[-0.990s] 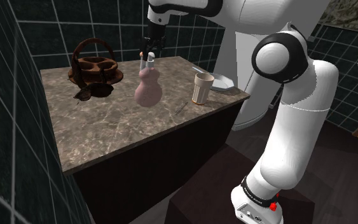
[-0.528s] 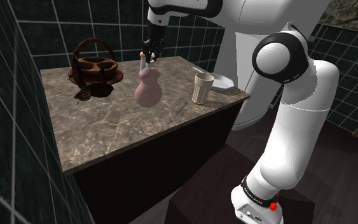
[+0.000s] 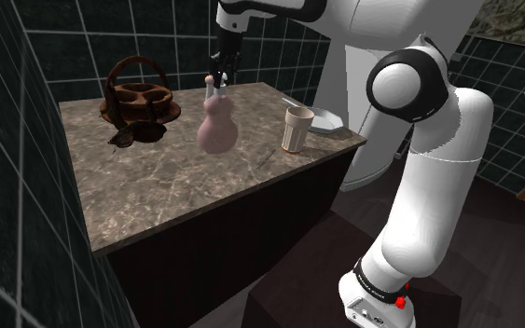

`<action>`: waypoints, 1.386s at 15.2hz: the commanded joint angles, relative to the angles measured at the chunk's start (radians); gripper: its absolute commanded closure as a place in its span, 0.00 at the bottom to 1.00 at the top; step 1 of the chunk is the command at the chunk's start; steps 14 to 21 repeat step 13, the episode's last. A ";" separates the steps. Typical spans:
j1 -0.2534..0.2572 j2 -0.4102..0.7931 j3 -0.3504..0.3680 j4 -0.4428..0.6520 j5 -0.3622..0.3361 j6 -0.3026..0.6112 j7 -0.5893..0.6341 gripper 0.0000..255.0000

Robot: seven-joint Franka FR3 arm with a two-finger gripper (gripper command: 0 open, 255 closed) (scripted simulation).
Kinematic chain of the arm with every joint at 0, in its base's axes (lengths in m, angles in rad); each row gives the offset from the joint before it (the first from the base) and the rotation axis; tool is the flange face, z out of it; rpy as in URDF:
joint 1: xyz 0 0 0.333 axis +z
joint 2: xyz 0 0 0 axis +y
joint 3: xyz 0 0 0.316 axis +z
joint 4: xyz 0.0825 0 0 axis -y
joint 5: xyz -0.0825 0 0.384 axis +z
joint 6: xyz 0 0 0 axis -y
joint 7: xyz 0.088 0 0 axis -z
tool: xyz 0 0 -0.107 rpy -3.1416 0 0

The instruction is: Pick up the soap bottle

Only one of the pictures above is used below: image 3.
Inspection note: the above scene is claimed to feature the pink gourd-shaped vase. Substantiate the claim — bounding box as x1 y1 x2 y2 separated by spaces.
197 74 240 155

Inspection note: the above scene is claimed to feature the beige ribbed cup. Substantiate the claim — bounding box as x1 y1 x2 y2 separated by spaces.
281 106 316 155

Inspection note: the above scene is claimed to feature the grey pen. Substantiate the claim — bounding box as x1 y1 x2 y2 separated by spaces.
255 147 278 171

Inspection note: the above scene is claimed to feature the white plate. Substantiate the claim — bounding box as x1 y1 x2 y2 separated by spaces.
307 106 345 135

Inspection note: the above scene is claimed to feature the white bathroom fixture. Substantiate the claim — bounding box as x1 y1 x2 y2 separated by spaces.
311 41 409 193

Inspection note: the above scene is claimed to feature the dark cabinet with marble top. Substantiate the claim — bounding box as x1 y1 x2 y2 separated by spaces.
58 81 368 328

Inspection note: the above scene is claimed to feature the dark robot stand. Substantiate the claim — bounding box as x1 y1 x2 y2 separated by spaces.
241 210 464 328

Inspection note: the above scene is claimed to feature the brown basket with handle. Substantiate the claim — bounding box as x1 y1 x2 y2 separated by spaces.
99 55 182 131

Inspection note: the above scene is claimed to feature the wall picture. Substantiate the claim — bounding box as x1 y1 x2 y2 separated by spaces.
466 0 525 50

